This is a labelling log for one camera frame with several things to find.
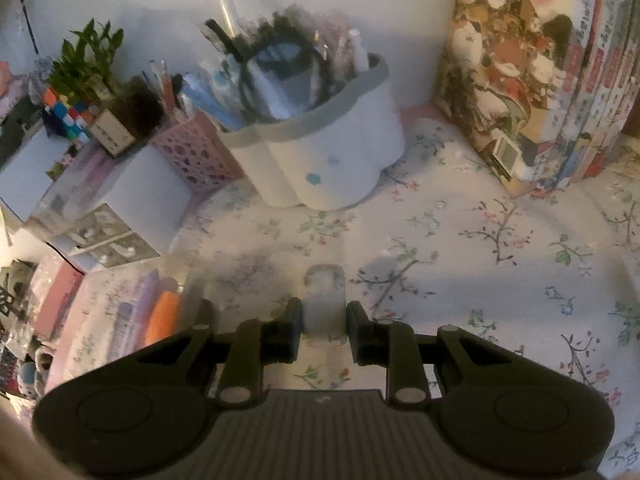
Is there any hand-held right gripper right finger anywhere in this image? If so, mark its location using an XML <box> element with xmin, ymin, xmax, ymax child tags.
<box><xmin>346</xmin><ymin>301</ymin><xmax>597</xmax><ymax>408</ymax></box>

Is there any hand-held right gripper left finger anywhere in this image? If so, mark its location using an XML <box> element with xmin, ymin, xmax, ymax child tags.
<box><xmin>55</xmin><ymin>297</ymin><xmax>304</xmax><ymax>407</ymax></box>

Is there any small translucent white case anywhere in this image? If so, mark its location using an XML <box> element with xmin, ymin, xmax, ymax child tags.
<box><xmin>303</xmin><ymin>263</ymin><xmax>350</xmax><ymax>345</ymax></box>

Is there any clear plastic organizer box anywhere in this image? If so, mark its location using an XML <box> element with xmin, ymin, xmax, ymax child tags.
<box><xmin>67</xmin><ymin>254</ymin><xmax>217</xmax><ymax>367</ymax></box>

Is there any orange cap highlighter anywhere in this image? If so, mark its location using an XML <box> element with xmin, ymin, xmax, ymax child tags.
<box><xmin>144</xmin><ymin>291</ymin><xmax>182</xmax><ymax>347</ymax></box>

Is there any purple highlighter pen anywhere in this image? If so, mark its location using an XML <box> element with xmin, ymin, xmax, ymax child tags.
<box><xmin>116</xmin><ymin>269</ymin><xmax>162</xmax><ymax>343</ymax></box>

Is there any floral tablecloth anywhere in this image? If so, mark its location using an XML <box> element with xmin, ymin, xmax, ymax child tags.
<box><xmin>55</xmin><ymin>105</ymin><xmax>640</xmax><ymax>476</ymax></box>

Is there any white flower-shaped pen holder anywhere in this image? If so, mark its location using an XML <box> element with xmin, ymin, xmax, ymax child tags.
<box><xmin>216</xmin><ymin>51</ymin><xmax>407</xmax><ymax>210</ymax></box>

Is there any pink perforated pen holder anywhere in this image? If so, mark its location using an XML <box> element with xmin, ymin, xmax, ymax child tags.
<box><xmin>149</xmin><ymin>111</ymin><xmax>247</xmax><ymax>194</ymax></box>

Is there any white mini drawer cabinet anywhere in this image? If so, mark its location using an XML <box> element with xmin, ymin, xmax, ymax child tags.
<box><xmin>44</xmin><ymin>144</ymin><xmax>197</xmax><ymax>275</ymax></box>

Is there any small white square gadget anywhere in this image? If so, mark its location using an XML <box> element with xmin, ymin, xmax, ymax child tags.
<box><xmin>491</xmin><ymin>131</ymin><xmax>522</xmax><ymax>182</ymax></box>

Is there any flat pink box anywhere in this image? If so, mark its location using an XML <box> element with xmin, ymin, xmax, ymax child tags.
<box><xmin>31</xmin><ymin>264</ymin><xmax>87</xmax><ymax>342</ymax></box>

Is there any black magnifying glass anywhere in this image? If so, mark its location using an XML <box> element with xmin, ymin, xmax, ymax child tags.
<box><xmin>236</xmin><ymin>41</ymin><xmax>327</xmax><ymax>124</ymax></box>

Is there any bunch of blue white pens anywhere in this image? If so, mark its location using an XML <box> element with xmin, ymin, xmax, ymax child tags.
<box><xmin>181</xmin><ymin>0</ymin><xmax>372</xmax><ymax>132</ymax></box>

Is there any white grey plush toy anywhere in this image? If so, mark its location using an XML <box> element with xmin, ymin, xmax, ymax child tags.
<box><xmin>16</xmin><ymin>349</ymin><xmax>57</xmax><ymax>397</ymax></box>

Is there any bunch of pens and pencils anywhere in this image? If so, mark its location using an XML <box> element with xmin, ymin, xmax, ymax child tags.
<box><xmin>144</xmin><ymin>56</ymin><xmax>192</xmax><ymax>122</ymax></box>

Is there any bamboo plant in glass vase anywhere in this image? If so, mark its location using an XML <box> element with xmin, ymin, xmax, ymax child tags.
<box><xmin>46</xmin><ymin>18</ymin><xmax>167</xmax><ymax>159</ymax></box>

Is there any white storage box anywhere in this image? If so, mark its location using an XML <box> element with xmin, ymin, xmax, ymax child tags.
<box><xmin>0</xmin><ymin>131</ymin><xmax>72</xmax><ymax>225</ymax></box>

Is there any illustrated book box set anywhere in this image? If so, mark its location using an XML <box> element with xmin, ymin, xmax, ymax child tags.
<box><xmin>434</xmin><ymin>0</ymin><xmax>640</xmax><ymax>197</ymax></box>

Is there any colourful rubik cube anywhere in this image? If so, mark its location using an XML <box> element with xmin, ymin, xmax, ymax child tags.
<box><xmin>41</xmin><ymin>86</ymin><xmax>99</xmax><ymax>139</ymax></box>

